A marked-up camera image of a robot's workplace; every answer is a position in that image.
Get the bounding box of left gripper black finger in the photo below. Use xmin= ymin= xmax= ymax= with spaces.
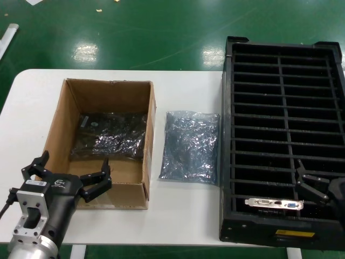
xmin=20 ymin=150 xmax=52 ymax=182
xmin=79 ymin=157 xmax=113 ymax=203

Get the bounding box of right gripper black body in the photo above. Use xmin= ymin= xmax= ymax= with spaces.
xmin=327 ymin=177 xmax=345 ymax=217

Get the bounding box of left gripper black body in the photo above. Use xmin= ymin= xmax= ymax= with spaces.
xmin=44 ymin=173 xmax=85 ymax=246

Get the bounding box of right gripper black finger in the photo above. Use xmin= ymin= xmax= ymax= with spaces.
xmin=294 ymin=159 xmax=330 ymax=187
xmin=295 ymin=182 xmax=329 ymax=207

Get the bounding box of black graphics card silver bracket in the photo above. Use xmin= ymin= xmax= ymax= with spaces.
xmin=244 ymin=198 xmax=305 ymax=216

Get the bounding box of translucent grey antistatic bag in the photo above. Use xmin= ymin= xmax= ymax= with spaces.
xmin=158 ymin=110 xmax=221 ymax=187

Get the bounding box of bagged black graphics card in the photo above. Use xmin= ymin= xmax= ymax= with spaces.
xmin=70 ymin=112 xmax=148 ymax=162

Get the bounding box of black slotted plastic container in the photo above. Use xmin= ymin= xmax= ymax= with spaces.
xmin=218 ymin=36 xmax=345 ymax=248

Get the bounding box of brown cardboard box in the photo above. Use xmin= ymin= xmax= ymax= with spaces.
xmin=44 ymin=78 xmax=157 ymax=210

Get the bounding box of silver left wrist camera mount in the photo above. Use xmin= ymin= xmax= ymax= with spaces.
xmin=12 ymin=179 xmax=52 ymax=243

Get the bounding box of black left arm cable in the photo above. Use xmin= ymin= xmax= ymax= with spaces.
xmin=0 ymin=187 xmax=17 ymax=216

